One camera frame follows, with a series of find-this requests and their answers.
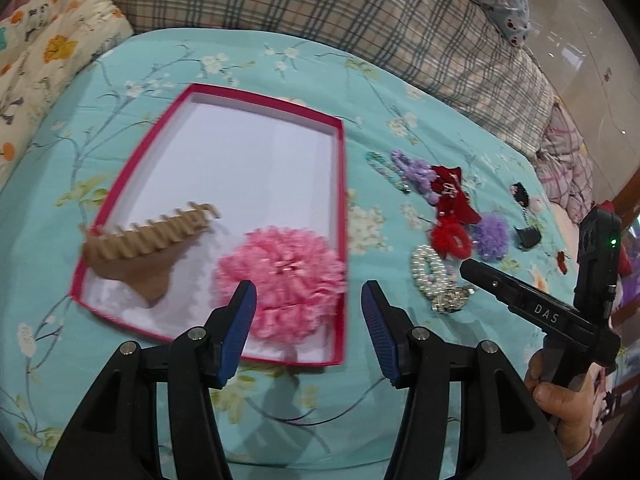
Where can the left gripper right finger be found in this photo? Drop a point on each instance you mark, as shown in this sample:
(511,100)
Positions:
(502,432)

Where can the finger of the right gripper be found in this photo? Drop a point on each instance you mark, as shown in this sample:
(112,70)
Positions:
(522,299)

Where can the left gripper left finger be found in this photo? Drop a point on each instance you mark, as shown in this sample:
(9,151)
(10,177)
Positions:
(113,432)

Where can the tan plastic claw clip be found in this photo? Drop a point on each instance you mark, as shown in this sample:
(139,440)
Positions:
(142,257)

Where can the pink fabric flower scrunchie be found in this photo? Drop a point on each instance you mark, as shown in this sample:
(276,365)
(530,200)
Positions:
(299,279)

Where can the person's right hand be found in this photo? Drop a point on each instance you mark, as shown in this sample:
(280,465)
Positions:
(572,409)

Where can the small red hair clip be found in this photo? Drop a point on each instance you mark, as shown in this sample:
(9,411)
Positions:
(561,262)

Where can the black hair comb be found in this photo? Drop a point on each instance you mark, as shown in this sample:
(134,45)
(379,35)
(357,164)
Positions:
(527,238)

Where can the purple fabric flower scrunchie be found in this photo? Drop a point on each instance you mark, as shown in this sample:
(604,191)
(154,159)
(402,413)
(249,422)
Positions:
(491,236)

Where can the silver butterfly brooch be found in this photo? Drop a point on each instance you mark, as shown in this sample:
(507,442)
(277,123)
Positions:
(452,299)

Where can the pink round hair bobble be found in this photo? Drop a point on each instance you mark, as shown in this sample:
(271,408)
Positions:
(536,205)

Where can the red fluffy scrunchie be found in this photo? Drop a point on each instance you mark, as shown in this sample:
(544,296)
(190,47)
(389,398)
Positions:
(449,239)

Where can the black flower hair clip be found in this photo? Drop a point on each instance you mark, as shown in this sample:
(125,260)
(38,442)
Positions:
(520,194)

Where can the red velvet bow clip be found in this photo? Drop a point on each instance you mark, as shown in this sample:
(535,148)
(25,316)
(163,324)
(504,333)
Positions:
(453,203)

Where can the pink plaid blanket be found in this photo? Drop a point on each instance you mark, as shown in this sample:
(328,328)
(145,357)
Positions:
(563,165)

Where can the teal floral bedsheet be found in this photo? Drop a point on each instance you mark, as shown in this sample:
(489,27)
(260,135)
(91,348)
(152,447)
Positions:
(276,423)

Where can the red shallow box tray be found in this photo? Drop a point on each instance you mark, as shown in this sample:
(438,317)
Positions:
(260,161)

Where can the plaid pillow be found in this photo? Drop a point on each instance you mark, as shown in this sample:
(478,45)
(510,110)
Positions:
(448,48)

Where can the cream cartoon print pillow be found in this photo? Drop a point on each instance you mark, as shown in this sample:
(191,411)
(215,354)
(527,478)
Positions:
(44,45)

